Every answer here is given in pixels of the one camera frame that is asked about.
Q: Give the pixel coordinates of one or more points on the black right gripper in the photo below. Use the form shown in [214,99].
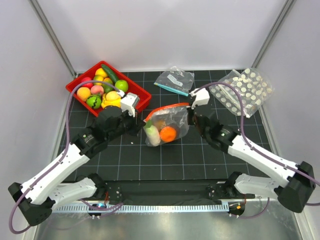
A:
[190,111]

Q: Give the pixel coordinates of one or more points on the orange peach toy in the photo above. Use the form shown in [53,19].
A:
[83,93]

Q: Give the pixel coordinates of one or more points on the clear bag blue zipper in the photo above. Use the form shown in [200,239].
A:
[176,80]

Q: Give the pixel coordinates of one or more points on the red plastic fruit tray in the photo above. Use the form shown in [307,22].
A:
[134,88]

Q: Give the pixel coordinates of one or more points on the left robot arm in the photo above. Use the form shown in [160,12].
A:
[39,196]

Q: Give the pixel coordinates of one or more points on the slotted cable duct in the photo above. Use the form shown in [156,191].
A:
[82,208]

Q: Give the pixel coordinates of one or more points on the yellow banana bunch toy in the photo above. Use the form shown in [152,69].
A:
[111,98]

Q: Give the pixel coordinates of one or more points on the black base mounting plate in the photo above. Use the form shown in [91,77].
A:
[194,192]

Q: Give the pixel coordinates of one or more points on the white polka dot bag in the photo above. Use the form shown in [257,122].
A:
[252,85]

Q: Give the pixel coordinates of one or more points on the green apple toy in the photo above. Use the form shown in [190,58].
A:
[122,85]

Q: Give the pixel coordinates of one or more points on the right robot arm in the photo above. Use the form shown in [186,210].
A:
[290,183]

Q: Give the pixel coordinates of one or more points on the pink peach toy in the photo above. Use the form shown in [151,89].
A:
[97,90]

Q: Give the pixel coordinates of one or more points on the small round watermelon toy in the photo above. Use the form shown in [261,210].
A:
[94,101]

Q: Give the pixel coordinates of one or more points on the green cucumber toy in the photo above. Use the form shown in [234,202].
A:
[111,74]

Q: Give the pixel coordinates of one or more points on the white radish toy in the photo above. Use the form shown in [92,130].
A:
[152,136]

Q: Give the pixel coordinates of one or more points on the clear bag orange zipper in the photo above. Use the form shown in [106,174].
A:
[174,114]

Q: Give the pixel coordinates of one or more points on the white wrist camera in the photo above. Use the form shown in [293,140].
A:
[199,97]
[128,103]

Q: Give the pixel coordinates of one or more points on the red apple toy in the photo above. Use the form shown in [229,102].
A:
[87,82]

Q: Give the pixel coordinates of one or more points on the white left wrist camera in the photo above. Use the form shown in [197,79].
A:
[128,103]

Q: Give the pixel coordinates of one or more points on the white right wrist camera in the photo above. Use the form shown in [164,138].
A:
[199,97]

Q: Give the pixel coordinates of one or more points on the black grid cutting mat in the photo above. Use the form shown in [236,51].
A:
[189,158]

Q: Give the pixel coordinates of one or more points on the orange toy fruit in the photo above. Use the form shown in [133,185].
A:
[168,134]

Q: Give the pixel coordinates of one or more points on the brown kiwi toy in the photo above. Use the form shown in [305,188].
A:
[160,124]

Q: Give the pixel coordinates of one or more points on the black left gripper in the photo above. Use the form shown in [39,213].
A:
[137,123]

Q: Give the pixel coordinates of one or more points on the yellow lemon toy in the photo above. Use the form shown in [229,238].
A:
[101,72]

